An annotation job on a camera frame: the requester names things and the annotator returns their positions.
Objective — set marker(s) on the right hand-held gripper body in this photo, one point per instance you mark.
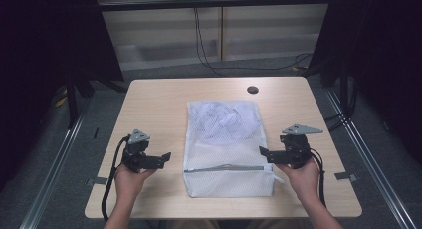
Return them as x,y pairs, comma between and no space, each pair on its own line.
297,151

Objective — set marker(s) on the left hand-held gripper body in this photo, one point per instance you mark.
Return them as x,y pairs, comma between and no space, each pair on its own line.
136,154

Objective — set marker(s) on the white mesh laundry bag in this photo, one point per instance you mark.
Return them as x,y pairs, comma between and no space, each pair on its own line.
229,149

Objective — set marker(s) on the person's right hand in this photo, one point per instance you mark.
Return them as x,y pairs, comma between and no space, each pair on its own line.
303,181

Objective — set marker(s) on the person's left hand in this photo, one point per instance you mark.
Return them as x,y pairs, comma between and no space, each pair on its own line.
127,184

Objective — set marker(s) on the small black floor item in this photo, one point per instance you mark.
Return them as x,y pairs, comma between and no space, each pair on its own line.
96,133

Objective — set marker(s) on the grey tape piece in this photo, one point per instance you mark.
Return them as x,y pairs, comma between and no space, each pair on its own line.
97,181
345,176

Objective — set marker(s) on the white crumpled cloth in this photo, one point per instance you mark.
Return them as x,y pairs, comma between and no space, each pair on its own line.
229,119

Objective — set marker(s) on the black metal stand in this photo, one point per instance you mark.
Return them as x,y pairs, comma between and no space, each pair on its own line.
71,103

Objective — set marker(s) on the yellow floor item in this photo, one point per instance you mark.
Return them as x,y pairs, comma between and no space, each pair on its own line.
61,101

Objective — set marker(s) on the black curtain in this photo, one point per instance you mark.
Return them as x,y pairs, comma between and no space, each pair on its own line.
381,56
40,56

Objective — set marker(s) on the black horizontal metal bar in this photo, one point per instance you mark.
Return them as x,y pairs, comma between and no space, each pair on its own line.
212,3

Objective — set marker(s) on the metal floor rail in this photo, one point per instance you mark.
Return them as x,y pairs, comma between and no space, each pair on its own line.
371,162
53,176

